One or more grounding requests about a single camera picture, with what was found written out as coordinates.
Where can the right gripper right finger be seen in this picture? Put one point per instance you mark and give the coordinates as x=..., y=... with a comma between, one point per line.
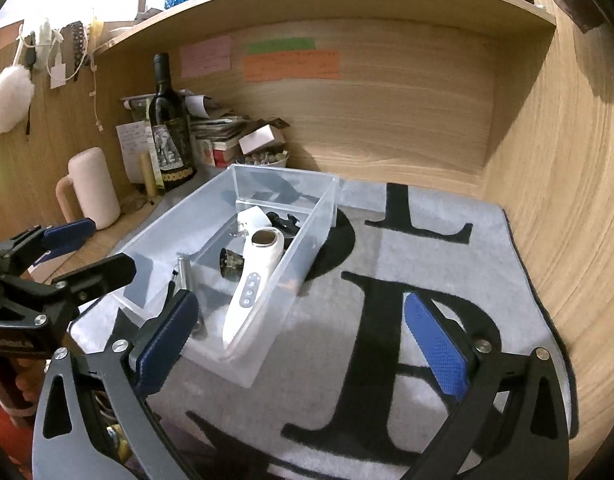
x=510, y=421

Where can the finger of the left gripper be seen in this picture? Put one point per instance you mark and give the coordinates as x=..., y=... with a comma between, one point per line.
x=95, y=280
x=38, y=244

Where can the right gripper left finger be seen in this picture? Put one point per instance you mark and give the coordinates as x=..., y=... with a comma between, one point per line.
x=91, y=404

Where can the silver metal tube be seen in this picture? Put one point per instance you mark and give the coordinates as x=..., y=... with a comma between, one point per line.
x=185, y=275

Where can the dark round camouflage object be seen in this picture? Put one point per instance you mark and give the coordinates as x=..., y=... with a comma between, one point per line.
x=231, y=264

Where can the clear plastic storage bin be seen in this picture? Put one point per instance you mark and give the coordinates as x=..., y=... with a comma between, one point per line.
x=243, y=244

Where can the white power plug adapter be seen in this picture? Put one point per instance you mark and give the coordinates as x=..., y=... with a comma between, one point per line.
x=249, y=221

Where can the white handheld massager device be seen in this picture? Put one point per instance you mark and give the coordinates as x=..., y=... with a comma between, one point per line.
x=262, y=252

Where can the black clip-on microphone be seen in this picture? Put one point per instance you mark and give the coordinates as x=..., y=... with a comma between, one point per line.
x=289, y=225

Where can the person's left hand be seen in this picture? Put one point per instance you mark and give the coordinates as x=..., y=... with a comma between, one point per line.
x=20, y=385

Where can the tan wooden stick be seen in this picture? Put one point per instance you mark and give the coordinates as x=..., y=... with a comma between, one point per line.
x=148, y=174

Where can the white fluffy pompom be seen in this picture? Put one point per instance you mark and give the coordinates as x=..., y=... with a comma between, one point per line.
x=16, y=93

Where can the white handwritten note sheet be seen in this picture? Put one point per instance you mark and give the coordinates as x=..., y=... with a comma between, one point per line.
x=133, y=141

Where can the grey mat with black letters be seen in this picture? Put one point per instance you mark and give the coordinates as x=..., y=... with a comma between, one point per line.
x=345, y=391

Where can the dark wine bottle elephant label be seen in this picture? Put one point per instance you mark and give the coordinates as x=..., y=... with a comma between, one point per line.
x=170, y=128

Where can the stack of books and papers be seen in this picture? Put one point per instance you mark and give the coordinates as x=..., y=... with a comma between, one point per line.
x=215, y=132

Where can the white bowl of stones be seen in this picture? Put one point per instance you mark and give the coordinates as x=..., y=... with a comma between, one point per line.
x=265, y=158

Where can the white small cardboard box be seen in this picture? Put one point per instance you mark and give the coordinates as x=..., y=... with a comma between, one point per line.
x=266, y=136

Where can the pink paper note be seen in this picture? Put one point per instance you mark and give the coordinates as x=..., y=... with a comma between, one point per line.
x=206, y=57

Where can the orange paper note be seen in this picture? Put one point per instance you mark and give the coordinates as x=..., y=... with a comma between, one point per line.
x=298, y=64

